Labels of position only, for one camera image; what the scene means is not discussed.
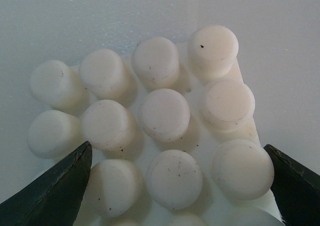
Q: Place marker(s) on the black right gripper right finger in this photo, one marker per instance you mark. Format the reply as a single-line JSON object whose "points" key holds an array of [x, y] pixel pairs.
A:
{"points": [[296, 189]]}

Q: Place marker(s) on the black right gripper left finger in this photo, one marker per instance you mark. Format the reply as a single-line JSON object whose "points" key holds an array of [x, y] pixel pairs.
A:
{"points": [[55, 197]]}

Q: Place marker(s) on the white studded base plate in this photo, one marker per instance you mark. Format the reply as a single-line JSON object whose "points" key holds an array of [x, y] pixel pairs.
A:
{"points": [[174, 142]]}

